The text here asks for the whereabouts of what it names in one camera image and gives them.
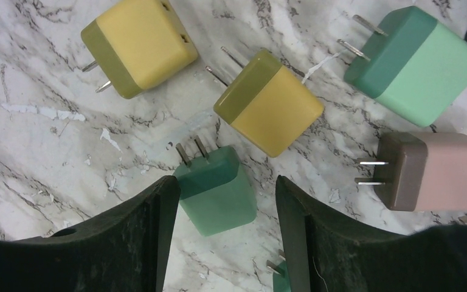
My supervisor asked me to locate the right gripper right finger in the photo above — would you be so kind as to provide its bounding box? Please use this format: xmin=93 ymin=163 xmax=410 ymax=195
xmin=275 ymin=176 xmax=467 ymax=291

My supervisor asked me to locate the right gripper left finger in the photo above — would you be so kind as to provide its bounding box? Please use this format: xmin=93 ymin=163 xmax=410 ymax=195
xmin=0 ymin=176 xmax=181 ymax=291

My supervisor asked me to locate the pink plug adapter round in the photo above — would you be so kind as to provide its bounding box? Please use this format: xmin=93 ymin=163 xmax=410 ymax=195
xmin=355 ymin=132 xmax=467 ymax=212

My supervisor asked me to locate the green plug adapter white strip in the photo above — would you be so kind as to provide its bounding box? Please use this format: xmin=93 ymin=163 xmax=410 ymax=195
xmin=173 ymin=136 xmax=257 ymax=237

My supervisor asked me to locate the yellow plug adapter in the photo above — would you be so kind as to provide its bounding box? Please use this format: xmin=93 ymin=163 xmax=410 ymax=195
xmin=213 ymin=49 xmax=324 ymax=158
xmin=80 ymin=0 xmax=198 ymax=99

